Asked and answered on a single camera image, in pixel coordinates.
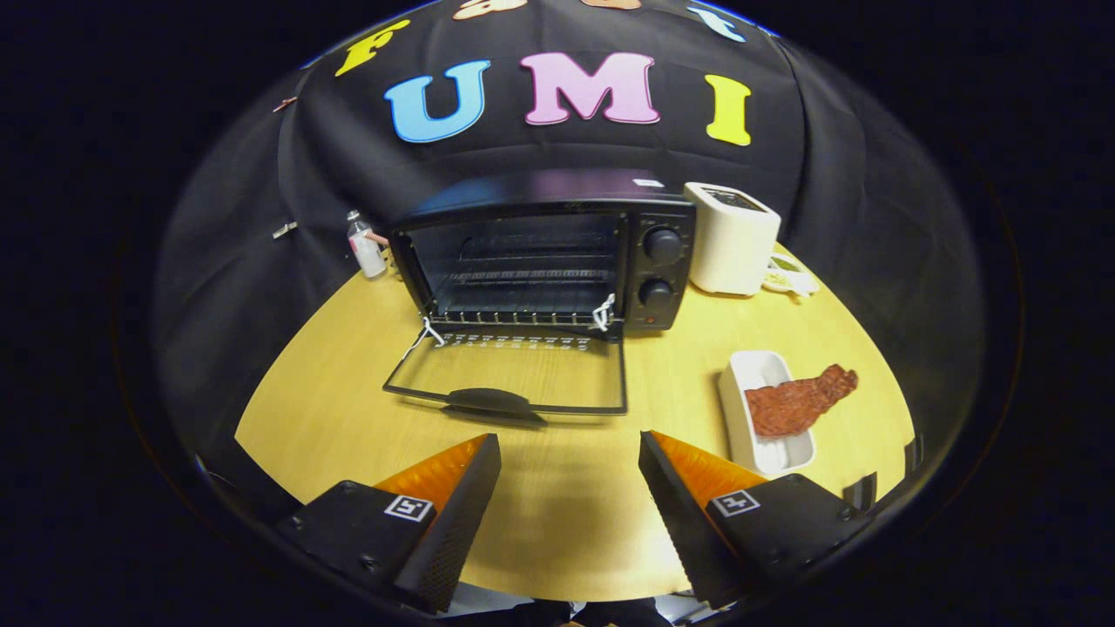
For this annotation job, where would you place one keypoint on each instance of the black backdrop cloth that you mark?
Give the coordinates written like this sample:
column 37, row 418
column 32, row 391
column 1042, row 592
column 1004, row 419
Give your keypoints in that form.
column 261, row 261

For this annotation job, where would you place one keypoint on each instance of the small clear bottle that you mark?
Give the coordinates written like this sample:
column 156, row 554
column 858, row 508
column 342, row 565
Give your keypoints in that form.
column 368, row 257

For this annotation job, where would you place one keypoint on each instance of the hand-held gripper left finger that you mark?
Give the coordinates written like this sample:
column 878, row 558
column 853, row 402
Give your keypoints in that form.
column 462, row 514

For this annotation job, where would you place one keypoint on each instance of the silver cloth clip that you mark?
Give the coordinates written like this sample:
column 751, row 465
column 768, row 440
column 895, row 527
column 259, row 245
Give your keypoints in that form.
column 285, row 230

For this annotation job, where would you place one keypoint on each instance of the white pop-up toaster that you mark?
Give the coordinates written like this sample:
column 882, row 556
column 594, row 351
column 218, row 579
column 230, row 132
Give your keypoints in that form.
column 732, row 252

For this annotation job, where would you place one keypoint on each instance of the white rectangular dish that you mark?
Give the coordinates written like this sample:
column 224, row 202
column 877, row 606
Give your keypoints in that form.
column 753, row 370

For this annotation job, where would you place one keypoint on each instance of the black toaster oven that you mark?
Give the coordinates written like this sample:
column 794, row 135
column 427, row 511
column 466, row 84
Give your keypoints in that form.
column 540, row 187

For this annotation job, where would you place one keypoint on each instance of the white plate with green food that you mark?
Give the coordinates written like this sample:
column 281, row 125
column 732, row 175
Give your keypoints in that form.
column 788, row 274

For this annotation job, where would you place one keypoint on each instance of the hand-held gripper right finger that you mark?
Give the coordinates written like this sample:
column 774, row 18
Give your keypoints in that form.
column 679, row 514

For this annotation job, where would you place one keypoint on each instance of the red-brown meat slice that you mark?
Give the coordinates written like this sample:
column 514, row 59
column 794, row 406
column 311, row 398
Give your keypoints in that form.
column 797, row 405

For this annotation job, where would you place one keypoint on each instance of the pink cloth clip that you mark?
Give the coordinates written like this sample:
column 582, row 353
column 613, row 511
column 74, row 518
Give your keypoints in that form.
column 285, row 104

